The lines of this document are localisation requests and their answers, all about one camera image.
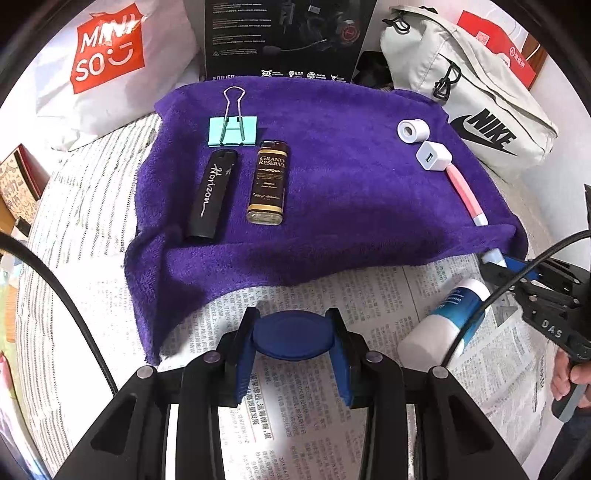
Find purple towel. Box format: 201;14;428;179
124;76;528;365

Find blue round lid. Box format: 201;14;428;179
253;311;334;361

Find black lighter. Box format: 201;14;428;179
187;150;240;241

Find newspaper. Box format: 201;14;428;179
157;253;559;480

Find grey waist bag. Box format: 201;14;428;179
353;4;559;185

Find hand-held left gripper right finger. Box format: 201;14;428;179
325;307;532;480

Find patterned brown book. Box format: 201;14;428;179
0;144;51;236

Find gold label lighter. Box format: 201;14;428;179
246;140;291;227

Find white charger cube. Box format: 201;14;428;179
414;141;454;172

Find white tape roll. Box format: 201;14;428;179
397;119;431;144

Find person's right hand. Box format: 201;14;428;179
551;352;591;401

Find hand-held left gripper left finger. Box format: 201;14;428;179
55;307;259;480

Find striped bedsheet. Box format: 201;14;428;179
14;111;591;480

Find black cable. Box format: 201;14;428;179
0;233;118;395
443;231;591;372

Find red paper bag white handles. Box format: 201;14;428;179
456;10;541;90

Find white and blue bottle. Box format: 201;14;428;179
398;278;492;370

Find green binder clip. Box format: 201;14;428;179
208;87;259;148

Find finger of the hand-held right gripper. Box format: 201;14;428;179
481;263;525;291
503;256;555;278

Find pink tube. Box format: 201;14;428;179
444;165;489;227

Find white plastic bag red label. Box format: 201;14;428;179
32;0;199;151

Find black headphone box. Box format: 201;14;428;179
182;0;377;86

